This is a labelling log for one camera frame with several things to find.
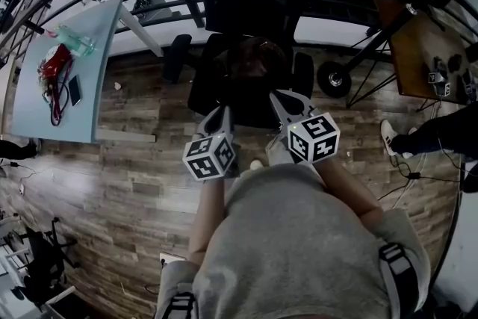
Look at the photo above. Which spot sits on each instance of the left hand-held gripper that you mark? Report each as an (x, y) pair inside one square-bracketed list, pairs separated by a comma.
[(209, 157)]

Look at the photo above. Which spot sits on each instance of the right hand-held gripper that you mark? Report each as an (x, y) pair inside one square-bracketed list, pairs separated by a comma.
[(311, 138)]

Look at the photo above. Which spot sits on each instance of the dark brown bag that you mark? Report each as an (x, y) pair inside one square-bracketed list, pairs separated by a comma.
[(254, 59)]

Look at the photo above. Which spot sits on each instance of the person's right forearm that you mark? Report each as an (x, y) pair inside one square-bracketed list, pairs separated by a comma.
[(347, 190)]

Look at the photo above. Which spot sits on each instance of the person's left forearm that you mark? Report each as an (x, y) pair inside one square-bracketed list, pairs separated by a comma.
[(207, 213)]

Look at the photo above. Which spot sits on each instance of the small black swivel chair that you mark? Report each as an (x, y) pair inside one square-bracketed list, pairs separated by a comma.
[(46, 261)]

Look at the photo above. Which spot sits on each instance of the person's grey trouser leg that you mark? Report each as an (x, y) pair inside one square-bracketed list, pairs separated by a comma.
[(278, 151)]

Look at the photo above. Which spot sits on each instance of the person's white shoe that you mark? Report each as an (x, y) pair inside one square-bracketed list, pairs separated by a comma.
[(388, 136), (256, 164)]

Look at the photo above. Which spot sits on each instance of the black rubber wheel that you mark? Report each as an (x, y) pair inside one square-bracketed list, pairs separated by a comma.
[(333, 79)]

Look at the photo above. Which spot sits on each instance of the white floor socket box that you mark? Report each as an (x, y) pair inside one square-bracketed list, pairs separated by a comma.
[(172, 257)]

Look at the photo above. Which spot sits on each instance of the person's grey shirt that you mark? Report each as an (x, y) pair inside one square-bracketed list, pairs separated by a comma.
[(295, 246)]

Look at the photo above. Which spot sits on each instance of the white paper scrap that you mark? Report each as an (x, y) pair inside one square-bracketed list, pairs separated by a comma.
[(117, 86)]

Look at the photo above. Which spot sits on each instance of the light blue table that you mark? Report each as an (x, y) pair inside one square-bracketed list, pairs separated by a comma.
[(87, 97)]

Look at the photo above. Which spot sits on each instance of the brown wooden table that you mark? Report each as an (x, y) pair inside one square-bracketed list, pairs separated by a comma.
[(414, 48)]

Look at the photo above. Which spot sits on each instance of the spare hand-held gripper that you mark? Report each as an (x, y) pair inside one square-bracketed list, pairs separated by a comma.
[(440, 80), (468, 86)]

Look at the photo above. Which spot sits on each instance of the black smartphone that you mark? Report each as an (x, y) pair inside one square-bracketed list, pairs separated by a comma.
[(75, 89)]

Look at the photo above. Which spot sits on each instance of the teal transparent bottle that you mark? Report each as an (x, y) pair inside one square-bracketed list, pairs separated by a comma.
[(74, 39)]

